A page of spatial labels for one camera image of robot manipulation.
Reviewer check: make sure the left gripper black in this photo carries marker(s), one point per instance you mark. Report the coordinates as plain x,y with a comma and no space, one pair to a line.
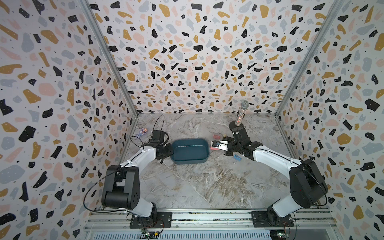
170,151

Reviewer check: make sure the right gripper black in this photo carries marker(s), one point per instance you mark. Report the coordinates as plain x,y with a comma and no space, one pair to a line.
228,138

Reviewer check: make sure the teal plastic storage box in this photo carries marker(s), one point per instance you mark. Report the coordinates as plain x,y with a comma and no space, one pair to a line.
190,151

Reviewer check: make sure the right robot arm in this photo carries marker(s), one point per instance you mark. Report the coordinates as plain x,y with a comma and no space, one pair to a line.
307,185

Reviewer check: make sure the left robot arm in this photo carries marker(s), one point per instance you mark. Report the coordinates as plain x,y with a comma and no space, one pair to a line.
122,189

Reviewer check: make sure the purple bunny plush toy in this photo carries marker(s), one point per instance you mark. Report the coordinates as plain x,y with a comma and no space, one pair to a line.
142,132

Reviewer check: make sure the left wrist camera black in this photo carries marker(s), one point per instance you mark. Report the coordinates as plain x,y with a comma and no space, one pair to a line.
158,138

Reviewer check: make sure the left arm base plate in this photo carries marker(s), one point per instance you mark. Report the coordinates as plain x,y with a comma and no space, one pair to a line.
159,220

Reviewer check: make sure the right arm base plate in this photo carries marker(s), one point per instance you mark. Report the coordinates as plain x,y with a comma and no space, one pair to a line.
267,219

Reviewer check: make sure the aluminium frame corner post left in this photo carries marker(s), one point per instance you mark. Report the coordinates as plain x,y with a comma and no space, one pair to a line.
86,9

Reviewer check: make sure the aluminium frame corner post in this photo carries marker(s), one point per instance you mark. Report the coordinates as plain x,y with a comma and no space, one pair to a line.
86,9
336,6

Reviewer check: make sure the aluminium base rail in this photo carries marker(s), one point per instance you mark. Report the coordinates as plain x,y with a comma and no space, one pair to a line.
219,224

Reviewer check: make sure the aluminium frame corner post right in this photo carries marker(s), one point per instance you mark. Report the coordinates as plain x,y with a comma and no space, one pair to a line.
336,6

